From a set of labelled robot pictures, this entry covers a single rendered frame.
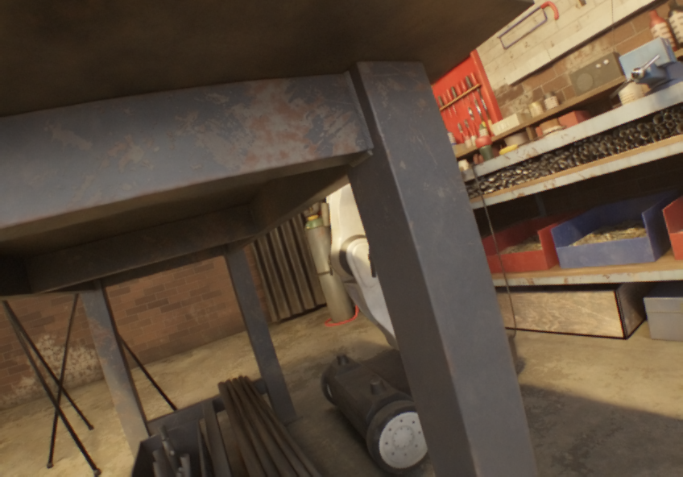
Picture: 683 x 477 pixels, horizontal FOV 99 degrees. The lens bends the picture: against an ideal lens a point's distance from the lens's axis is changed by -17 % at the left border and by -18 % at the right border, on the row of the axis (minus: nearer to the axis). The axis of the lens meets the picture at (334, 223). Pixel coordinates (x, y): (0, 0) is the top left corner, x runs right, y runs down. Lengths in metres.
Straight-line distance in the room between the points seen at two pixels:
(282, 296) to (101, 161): 3.43
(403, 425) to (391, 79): 0.92
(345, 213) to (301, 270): 2.61
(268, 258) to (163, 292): 1.17
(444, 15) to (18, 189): 0.34
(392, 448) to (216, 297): 3.16
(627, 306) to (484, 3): 1.43
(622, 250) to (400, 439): 0.99
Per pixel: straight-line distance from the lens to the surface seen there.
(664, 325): 1.58
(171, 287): 3.98
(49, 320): 4.21
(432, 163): 0.34
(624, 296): 1.62
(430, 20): 0.32
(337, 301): 2.99
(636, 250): 1.47
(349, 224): 1.17
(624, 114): 1.35
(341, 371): 1.39
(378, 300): 1.19
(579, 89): 2.12
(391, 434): 1.08
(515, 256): 1.73
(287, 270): 3.70
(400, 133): 0.33
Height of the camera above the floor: 0.69
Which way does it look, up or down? 3 degrees up
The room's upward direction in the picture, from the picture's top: 17 degrees counter-clockwise
